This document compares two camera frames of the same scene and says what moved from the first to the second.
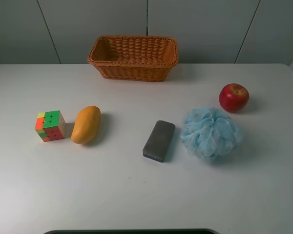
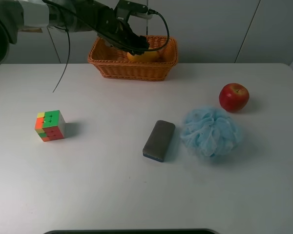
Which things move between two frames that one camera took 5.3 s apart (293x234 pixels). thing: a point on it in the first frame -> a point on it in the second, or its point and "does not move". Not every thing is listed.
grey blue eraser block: x=158 y=141 does not move
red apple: x=234 y=97 does not move
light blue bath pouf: x=209 y=132 does not move
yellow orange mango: x=87 y=122 -> x=148 y=56
